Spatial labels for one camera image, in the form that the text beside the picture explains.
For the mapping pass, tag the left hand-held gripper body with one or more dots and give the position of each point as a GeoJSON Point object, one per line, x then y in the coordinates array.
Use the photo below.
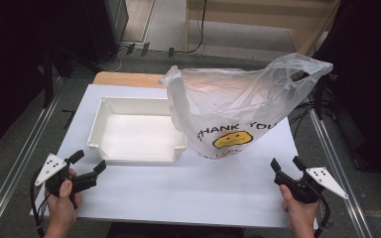
{"type": "Point", "coordinates": [50, 168]}

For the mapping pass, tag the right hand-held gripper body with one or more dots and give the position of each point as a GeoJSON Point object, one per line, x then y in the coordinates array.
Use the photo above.
{"type": "Point", "coordinates": [311, 190]}

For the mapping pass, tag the white plastic bin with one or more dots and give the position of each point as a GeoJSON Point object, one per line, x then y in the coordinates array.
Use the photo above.
{"type": "Point", "coordinates": [135, 135]}

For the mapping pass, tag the clear plastic bag smiley print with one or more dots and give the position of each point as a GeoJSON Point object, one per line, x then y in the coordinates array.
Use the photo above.
{"type": "Point", "coordinates": [231, 99]}

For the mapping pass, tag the person's right hand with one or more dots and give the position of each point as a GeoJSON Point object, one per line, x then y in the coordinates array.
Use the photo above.
{"type": "Point", "coordinates": [301, 214]}

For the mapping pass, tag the person's left hand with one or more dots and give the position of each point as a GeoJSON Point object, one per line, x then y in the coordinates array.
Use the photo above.
{"type": "Point", "coordinates": [63, 211]}

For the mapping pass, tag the white table cover sheet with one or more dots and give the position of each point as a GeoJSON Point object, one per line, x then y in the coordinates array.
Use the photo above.
{"type": "Point", "coordinates": [185, 195]}

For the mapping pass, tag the person's dark clothing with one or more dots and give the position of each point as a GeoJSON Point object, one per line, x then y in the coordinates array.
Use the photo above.
{"type": "Point", "coordinates": [175, 231]}

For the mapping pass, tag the dark cabinet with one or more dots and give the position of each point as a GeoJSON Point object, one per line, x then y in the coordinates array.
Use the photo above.
{"type": "Point", "coordinates": [105, 26]}

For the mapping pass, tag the aluminium rail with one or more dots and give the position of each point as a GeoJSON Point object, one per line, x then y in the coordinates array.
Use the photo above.
{"type": "Point", "coordinates": [20, 165]}
{"type": "Point", "coordinates": [340, 172]}

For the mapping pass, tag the light wooden frame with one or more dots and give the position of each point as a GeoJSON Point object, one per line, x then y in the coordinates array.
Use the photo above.
{"type": "Point", "coordinates": [314, 36]}

